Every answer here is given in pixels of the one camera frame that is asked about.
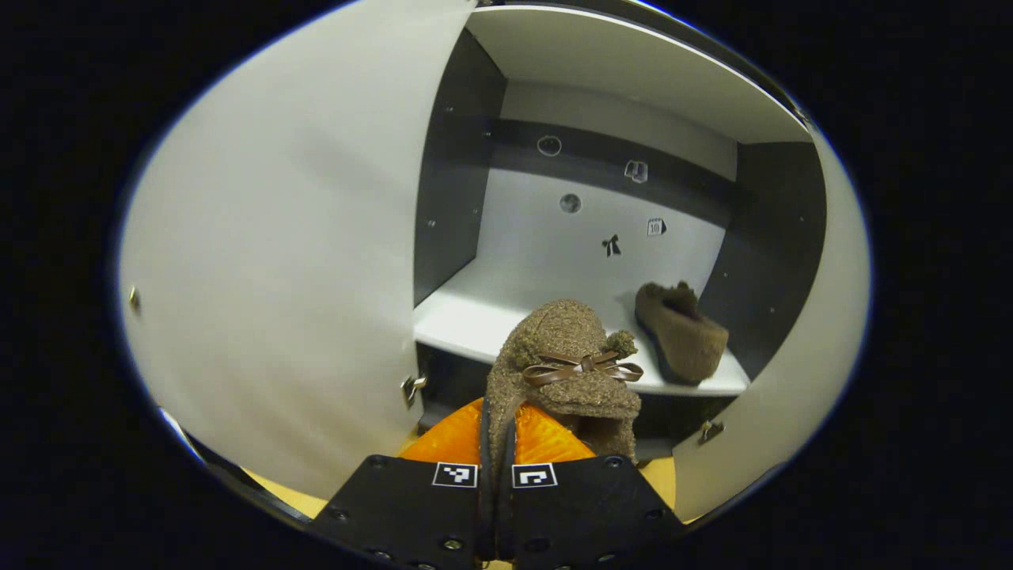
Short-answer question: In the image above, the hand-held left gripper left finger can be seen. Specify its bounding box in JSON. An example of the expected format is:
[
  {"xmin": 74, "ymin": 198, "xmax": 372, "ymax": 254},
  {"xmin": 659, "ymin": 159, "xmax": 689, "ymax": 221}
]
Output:
[{"xmin": 309, "ymin": 396, "xmax": 485, "ymax": 569}]

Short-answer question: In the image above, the brown fuzzy shoe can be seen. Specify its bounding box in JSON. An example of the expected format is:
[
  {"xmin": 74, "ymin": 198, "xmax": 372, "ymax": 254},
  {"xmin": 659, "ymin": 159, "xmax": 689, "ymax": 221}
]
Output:
[
  {"xmin": 633, "ymin": 280, "xmax": 730, "ymax": 387},
  {"xmin": 481, "ymin": 298, "xmax": 646, "ymax": 476}
]

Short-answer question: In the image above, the white shoe cabinet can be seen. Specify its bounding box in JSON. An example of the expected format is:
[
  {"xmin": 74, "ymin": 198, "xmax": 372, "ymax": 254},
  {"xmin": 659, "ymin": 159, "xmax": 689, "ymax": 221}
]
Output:
[{"xmin": 412, "ymin": 0, "xmax": 830, "ymax": 464}]

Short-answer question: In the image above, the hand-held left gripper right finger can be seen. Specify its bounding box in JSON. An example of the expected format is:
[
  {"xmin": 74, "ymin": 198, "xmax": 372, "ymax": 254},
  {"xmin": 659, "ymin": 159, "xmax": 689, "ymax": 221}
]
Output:
[{"xmin": 506, "ymin": 402, "xmax": 688, "ymax": 569}]

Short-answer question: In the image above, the white shoe cabinet door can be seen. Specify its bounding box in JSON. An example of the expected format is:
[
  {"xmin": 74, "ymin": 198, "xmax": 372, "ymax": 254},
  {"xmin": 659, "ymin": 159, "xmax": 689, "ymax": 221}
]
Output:
[
  {"xmin": 119, "ymin": 0, "xmax": 476, "ymax": 501},
  {"xmin": 673, "ymin": 131, "xmax": 873, "ymax": 523}
]

